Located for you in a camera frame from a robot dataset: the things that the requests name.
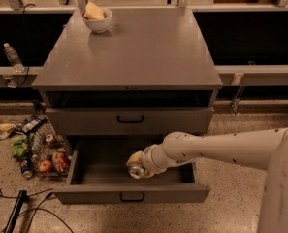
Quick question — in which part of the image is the blue soda can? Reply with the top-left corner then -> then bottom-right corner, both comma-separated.
19,157 -> 33,179

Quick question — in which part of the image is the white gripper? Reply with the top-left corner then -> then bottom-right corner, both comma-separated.
126,145 -> 167,179

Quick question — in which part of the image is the green soda can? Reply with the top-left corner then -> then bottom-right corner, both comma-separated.
128,162 -> 145,179

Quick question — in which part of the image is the red apple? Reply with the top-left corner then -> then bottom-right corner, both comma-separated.
38,160 -> 53,173

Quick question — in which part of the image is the grey upper drawer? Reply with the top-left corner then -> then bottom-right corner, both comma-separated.
47,108 -> 214,135

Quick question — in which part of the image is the white ceramic bowl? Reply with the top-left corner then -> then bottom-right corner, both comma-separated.
82,8 -> 112,33

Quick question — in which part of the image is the grey drawer cabinet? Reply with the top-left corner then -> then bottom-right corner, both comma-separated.
31,7 -> 223,206

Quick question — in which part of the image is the black floor stand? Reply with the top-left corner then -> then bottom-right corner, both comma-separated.
2,190 -> 28,233

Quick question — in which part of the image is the dark blue snack bag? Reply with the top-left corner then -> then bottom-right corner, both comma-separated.
15,115 -> 47,134

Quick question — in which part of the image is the yellow snack bag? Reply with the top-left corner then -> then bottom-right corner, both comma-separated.
0,121 -> 16,141

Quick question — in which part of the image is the wire mesh basket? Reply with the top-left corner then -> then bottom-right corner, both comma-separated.
31,123 -> 72,178

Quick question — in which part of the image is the black floor cable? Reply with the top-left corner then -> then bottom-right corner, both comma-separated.
0,184 -> 74,233

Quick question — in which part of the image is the clear plastic water bottle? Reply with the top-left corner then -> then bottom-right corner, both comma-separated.
4,43 -> 25,73

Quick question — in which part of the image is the brown can in basket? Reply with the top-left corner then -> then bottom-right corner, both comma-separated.
45,135 -> 56,148

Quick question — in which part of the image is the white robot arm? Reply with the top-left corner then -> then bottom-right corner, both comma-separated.
126,128 -> 288,233

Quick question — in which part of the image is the red green snack bag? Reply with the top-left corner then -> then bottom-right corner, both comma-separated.
52,151 -> 69,173

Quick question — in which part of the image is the yellow sponge in bowl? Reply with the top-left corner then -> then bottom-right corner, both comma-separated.
83,2 -> 105,20

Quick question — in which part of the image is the open grey lower drawer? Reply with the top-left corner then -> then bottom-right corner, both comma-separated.
54,136 -> 210,204

